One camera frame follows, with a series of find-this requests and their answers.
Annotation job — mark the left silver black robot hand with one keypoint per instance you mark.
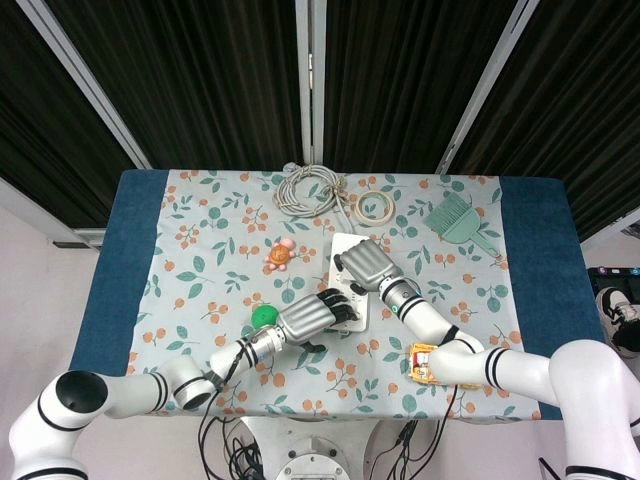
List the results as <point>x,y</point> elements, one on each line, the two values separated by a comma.
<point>305,317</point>

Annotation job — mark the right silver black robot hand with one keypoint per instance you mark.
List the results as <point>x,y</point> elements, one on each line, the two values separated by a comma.
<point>370,262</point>

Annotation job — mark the white power strip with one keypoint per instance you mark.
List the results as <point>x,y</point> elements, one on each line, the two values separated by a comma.
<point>362,312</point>

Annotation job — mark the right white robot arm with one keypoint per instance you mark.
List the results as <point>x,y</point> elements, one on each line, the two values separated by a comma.
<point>500,370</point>

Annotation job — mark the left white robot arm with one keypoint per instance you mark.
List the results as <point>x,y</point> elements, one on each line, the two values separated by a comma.
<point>140,395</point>

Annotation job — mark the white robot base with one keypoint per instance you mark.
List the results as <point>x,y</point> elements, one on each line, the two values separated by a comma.
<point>320,455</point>

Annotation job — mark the green ball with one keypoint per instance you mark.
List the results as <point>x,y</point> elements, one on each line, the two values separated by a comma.
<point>262,315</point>

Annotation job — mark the beige tape roll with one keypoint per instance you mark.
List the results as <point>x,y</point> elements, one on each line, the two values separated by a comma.
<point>361,214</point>

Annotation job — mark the orange pink turtle toy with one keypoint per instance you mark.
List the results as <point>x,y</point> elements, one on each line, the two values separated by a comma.
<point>279,255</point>

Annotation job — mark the mint green mini brush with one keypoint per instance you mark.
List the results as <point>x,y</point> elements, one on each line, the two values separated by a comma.
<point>442,212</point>

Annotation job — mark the mint green mini dustpan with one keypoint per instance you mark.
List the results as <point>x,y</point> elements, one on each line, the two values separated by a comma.
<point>465,232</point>

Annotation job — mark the yellow red curry box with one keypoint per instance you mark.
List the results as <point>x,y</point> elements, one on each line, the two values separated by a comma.
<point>420,367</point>

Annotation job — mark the floral tablecloth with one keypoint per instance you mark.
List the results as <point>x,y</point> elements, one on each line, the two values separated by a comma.
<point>225,225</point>

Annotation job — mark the black pleated curtain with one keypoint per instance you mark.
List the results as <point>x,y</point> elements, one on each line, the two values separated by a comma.
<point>410,75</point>
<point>200,75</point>
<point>575,110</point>
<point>45,125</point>

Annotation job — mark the blue table cover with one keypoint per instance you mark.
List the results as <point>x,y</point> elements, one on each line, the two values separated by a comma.
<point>112,300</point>

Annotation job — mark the black device with coloured labels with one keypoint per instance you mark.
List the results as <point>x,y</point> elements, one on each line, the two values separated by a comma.
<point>612,277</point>

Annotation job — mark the black white sneaker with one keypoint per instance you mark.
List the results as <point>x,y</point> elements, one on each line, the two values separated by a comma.
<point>617,310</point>

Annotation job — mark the white frame post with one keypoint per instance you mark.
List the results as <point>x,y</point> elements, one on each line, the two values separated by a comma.
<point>82,75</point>
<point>311,75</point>
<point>487,90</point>

